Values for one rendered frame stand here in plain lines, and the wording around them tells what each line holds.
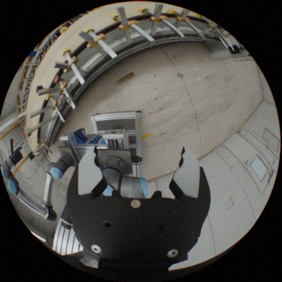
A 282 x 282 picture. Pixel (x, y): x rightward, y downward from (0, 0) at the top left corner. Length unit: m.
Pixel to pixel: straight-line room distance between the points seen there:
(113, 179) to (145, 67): 1.53
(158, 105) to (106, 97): 0.91
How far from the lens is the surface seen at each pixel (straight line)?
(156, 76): 1.51
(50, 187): 0.89
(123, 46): 0.94
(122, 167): 0.51
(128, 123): 1.28
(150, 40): 0.63
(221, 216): 2.12
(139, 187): 0.41
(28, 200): 0.74
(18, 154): 0.82
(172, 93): 1.53
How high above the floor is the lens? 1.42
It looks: 60 degrees down
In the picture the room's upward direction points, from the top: 178 degrees counter-clockwise
